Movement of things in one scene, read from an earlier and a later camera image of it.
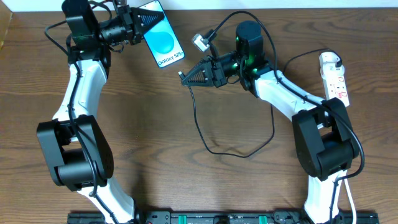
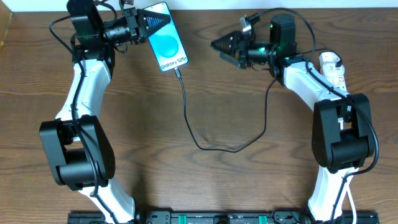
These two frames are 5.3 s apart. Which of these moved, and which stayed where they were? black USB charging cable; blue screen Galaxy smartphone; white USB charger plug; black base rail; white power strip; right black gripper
Moved: right black gripper; blue screen Galaxy smartphone; black USB charging cable
Stayed: white power strip; black base rail; white USB charger plug
